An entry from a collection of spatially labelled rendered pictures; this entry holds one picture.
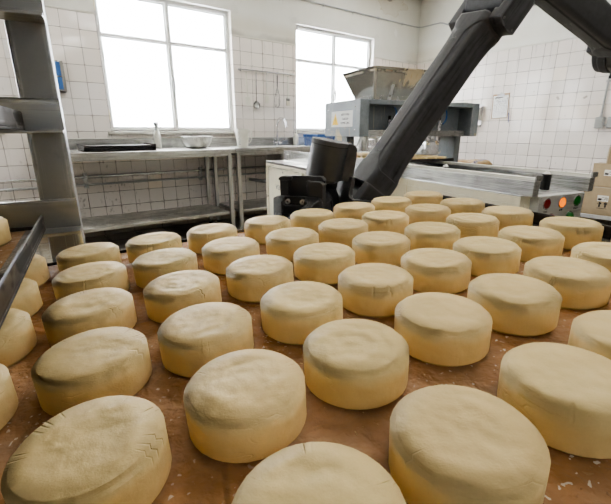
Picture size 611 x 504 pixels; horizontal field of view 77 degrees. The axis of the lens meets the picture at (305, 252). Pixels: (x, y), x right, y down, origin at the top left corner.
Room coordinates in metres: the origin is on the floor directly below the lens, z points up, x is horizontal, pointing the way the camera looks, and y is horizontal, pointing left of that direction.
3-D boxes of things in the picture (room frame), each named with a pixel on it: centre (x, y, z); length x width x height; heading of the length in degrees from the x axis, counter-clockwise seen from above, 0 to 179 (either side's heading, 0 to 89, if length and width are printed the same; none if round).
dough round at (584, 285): (0.24, -0.18, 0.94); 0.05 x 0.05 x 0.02
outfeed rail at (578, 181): (2.27, -0.58, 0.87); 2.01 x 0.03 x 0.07; 25
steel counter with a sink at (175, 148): (4.38, 0.92, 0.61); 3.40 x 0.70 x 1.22; 126
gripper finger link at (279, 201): (0.49, 0.02, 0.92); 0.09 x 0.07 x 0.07; 163
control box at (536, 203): (1.32, -0.86, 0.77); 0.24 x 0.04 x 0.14; 115
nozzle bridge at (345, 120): (2.11, -0.50, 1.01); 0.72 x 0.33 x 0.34; 115
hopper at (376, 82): (2.11, -0.50, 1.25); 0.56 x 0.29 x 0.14; 115
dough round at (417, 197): (0.52, -0.16, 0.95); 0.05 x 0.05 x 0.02
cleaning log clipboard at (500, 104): (5.69, -2.70, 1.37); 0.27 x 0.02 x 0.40; 36
